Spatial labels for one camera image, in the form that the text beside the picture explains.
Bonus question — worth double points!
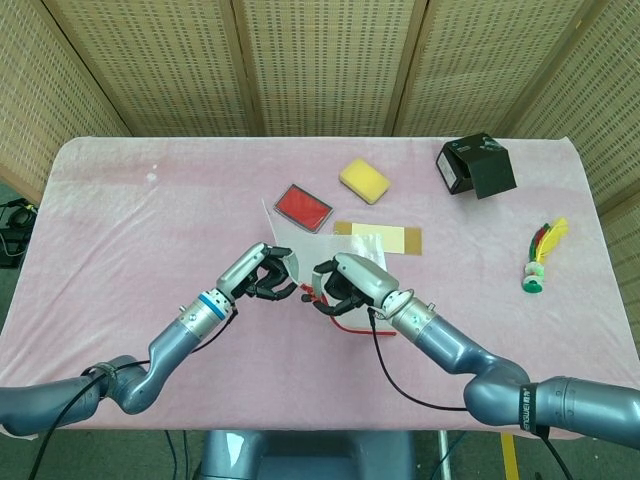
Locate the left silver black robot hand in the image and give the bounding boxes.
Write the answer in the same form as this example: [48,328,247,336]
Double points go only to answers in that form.
[215,242,297,304]

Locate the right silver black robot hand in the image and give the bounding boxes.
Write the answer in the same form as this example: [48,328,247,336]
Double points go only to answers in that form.
[299,252,401,317]

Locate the clear plastic zip bag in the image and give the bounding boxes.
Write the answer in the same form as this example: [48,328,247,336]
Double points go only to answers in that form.
[261,198,399,339]

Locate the black box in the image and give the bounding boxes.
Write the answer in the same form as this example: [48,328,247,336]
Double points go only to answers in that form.
[435,131,518,200]

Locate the red ink pad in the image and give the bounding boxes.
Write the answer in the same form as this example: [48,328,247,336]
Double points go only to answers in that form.
[272,183,335,234]

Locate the yellow sponge with green base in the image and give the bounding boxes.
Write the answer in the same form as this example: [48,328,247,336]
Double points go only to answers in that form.
[338,158,392,206]

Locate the pink fleece tablecloth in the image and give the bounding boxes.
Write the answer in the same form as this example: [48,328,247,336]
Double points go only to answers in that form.
[0,135,632,441]

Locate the colourful feather shuttlecock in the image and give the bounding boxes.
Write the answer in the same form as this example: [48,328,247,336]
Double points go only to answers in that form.
[519,216,571,295]

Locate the blue-grey robot torso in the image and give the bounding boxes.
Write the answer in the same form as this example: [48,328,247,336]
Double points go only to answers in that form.
[197,429,416,480]

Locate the metal table leg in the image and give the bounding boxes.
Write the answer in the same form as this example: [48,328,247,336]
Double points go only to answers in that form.
[437,430,454,480]

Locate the woven bamboo folding screen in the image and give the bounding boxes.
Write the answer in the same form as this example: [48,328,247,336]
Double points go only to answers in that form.
[0,0,640,311]

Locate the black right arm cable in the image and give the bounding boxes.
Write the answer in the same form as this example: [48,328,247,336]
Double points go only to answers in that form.
[366,307,576,480]

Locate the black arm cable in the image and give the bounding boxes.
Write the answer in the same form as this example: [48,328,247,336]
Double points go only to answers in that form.
[366,307,576,480]
[27,309,239,480]

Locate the dark floor cables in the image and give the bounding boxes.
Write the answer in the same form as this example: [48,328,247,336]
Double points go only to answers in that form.
[164,430,191,480]

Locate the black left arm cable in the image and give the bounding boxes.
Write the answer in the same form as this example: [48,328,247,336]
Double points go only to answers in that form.
[27,309,239,480]

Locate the black floor equipment with cables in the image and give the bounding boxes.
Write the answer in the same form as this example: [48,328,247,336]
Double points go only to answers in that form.
[0,198,39,269]

